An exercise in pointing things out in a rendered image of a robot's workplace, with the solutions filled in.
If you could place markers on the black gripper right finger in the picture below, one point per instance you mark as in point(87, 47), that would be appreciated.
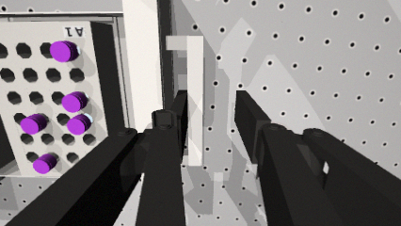
point(362, 192)

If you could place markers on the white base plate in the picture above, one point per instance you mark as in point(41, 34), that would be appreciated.
point(334, 65)

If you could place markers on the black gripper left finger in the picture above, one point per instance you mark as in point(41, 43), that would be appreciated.
point(90, 193)

